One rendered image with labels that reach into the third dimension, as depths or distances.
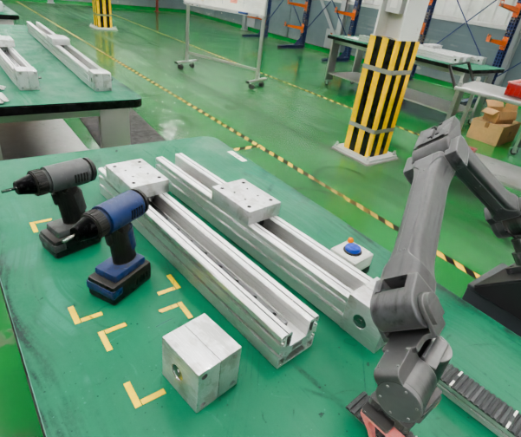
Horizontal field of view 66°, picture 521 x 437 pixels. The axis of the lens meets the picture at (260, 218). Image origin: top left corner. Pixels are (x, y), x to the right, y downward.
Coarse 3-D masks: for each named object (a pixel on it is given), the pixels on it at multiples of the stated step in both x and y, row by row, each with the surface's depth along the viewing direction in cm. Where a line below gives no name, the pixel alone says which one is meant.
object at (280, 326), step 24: (120, 192) 111; (144, 216) 105; (168, 216) 109; (192, 216) 103; (168, 240) 96; (192, 240) 98; (216, 240) 95; (192, 264) 90; (216, 264) 87; (240, 264) 89; (216, 288) 85; (240, 288) 81; (264, 288) 84; (240, 312) 80; (264, 312) 76; (288, 312) 80; (312, 312) 78; (264, 336) 75; (288, 336) 74; (312, 336) 80; (288, 360) 77
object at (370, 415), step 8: (368, 408) 59; (368, 416) 58; (376, 416) 58; (384, 416) 58; (368, 424) 60; (376, 424) 57; (384, 424) 57; (392, 424) 57; (368, 432) 61; (384, 432) 57; (392, 432) 57; (400, 432) 57
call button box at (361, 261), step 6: (336, 246) 103; (342, 246) 104; (360, 246) 104; (336, 252) 101; (342, 252) 101; (348, 252) 101; (360, 252) 102; (366, 252) 102; (342, 258) 100; (348, 258) 99; (354, 258) 99; (360, 258) 100; (366, 258) 101; (354, 264) 98; (360, 264) 100; (366, 264) 102; (360, 270) 101; (366, 270) 104
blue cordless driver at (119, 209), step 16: (128, 192) 82; (96, 208) 77; (112, 208) 77; (128, 208) 79; (144, 208) 83; (80, 224) 73; (96, 224) 74; (112, 224) 77; (128, 224) 83; (64, 240) 70; (80, 240) 73; (112, 240) 81; (128, 240) 84; (112, 256) 84; (128, 256) 86; (96, 272) 84; (112, 272) 83; (128, 272) 86; (144, 272) 90; (96, 288) 84; (112, 288) 82; (128, 288) 86; (112, 304) 84
